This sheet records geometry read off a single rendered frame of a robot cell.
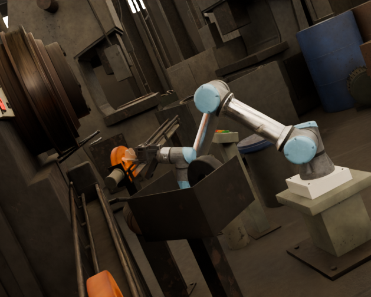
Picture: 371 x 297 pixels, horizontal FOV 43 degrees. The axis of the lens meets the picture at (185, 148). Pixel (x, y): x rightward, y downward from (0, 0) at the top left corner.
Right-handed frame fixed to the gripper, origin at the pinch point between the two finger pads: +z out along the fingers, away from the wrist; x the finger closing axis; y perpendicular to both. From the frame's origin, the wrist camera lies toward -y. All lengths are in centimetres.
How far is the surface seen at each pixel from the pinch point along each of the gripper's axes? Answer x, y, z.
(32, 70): 64, 51, -9
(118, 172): 11.3, -2.3, -2.9
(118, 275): 102, 6, -51
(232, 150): -47, -10, -40
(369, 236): -7, -36, -107
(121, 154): 1.1, 3.3, -0.2
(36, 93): 66, 44, -10
